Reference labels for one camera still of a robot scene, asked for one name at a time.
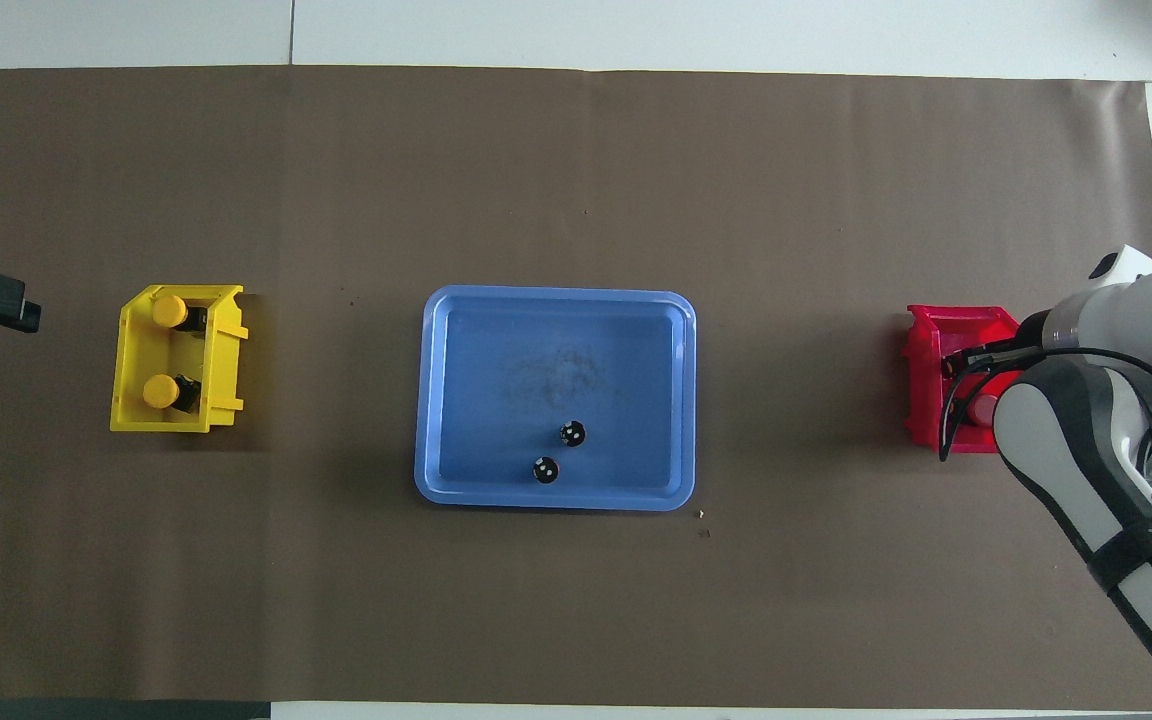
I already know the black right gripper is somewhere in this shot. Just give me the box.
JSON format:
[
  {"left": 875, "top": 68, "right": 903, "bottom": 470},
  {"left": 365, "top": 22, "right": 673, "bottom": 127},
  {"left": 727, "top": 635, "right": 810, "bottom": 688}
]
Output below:
[{"left": 941, "top": 336, "right": 1029, "bottom": 379}]

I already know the yellow push button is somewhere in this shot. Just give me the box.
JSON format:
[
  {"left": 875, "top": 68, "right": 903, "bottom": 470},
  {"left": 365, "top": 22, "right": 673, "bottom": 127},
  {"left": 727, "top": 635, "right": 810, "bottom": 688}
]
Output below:
[
  {"left": 152, "top": 293, "right": 209, "bottom": 334},
  {"left": 143, "top": 373, "right": 202, "bottom": 414}
]

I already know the blue plastic tray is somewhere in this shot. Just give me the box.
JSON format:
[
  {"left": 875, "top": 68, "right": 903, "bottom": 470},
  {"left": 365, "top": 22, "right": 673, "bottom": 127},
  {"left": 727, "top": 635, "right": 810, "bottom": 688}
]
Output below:
[{"left": 414, "top": 285, "right": 697, "bottom": 512}]

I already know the red plastic storage bin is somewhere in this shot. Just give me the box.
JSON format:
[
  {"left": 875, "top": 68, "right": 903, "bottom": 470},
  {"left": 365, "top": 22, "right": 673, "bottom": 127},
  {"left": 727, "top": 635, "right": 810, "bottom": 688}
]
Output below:
[{"left": 902, "top": 305, "right": 1024, "bottom": 455}]

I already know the yellow plastic storage bin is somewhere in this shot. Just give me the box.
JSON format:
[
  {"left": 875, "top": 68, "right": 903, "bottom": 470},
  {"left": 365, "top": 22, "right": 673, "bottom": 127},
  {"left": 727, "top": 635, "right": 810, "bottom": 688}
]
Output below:
[{"left": 110, "top": 284, "right": 249, "bottom": 434}]

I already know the brown paper table mat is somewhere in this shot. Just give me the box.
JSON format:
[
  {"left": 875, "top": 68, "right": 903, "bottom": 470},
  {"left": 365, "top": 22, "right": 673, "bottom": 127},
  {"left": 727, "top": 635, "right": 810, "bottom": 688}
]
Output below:
[{"left": 0, "top": 65, "right": 1152, "bottom": 706}]

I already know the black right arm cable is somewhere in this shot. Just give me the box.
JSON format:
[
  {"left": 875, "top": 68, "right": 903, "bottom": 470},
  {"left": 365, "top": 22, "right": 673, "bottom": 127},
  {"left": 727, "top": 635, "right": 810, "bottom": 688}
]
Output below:
[{"left": 938, "top": 345, "right": 1152, "bottom": 477}]

